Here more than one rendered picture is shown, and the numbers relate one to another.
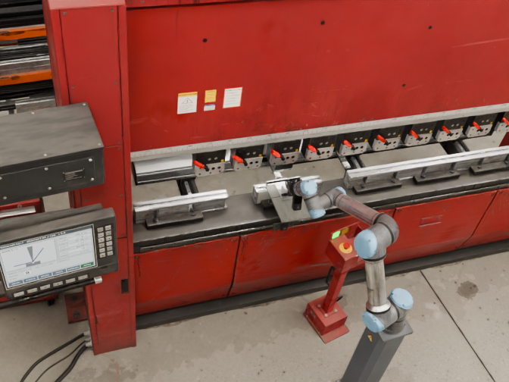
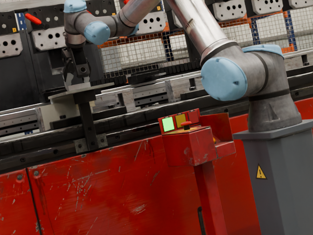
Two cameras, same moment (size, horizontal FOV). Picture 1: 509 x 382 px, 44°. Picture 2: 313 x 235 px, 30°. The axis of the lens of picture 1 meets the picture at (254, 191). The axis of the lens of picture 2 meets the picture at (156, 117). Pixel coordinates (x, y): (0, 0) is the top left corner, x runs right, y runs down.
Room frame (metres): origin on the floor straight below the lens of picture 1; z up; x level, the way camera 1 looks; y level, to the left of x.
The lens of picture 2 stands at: (0.18, -0.52, 0.96)
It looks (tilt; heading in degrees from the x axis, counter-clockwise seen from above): 3 degrees down; 2
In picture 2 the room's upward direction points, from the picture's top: 12 degrees counter-clockwise
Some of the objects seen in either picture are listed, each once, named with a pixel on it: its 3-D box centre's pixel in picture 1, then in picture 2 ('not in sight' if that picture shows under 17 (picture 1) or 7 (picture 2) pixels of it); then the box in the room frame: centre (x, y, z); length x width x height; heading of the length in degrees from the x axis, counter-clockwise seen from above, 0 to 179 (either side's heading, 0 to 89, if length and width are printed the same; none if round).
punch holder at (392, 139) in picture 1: (385, 133); (184, 7); (2.71, -0.65, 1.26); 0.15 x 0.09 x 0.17; 115
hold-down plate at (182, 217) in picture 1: (174, 219); not in sight; (2.15, 0.39, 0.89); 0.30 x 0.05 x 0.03; 115
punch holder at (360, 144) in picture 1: (352, 138); (142, 14); (2.62, -0.47, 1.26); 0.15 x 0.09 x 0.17; 115
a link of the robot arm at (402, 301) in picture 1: (398, 304); (262, 69); (1.83, -0.78, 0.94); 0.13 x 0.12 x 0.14; 134
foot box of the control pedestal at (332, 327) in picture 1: (328, 317); not in sight; (2.27, -0.60, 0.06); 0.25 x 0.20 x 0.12; 38
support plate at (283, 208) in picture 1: (288, 201); (79, 91); (2.33, -0.19, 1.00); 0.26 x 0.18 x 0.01; 25
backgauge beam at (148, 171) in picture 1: (324, 145); (138, 94); (2.90, -0.37, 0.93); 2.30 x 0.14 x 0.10; 115
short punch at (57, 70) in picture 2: (283, 164); (62, 60); (2.46, -0.13, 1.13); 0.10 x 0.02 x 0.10; 115
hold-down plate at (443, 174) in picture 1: (436, 176); (289, 72); (2.84, -1.06, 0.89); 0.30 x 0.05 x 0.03; 115
